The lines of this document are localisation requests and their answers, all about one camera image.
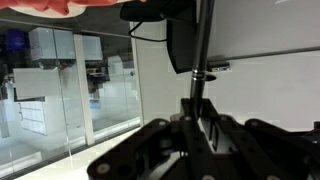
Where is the white cabinet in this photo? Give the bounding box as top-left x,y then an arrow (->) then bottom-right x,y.
27,26 -> 104,63

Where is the red cloth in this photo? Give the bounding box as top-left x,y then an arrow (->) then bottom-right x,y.
9,0 -> 148,16

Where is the blue bin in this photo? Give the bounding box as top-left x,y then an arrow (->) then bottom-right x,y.
4,29 -> 27,53

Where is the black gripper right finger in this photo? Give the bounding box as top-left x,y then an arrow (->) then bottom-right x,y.
199,98 -> 320,180

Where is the dark metallic pen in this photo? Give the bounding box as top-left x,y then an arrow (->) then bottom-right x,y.
189,0 -> 216,122

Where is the black armchair with chrome legs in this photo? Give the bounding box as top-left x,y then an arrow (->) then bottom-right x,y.
119,0 -> 202,75

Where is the white drawer unit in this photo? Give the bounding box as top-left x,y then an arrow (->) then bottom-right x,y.
17,100 -> 48,137

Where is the white partition post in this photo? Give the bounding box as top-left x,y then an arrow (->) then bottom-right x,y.
72,33 -> 97,147

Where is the frosted white glass panel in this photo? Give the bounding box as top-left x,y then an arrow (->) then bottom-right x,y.
12,67 -> 63,100

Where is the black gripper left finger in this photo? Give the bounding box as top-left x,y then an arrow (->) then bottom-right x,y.
87,98 -> 214,180

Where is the grey bar-shaped device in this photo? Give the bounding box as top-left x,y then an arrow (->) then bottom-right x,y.
207,61 -> 232,73

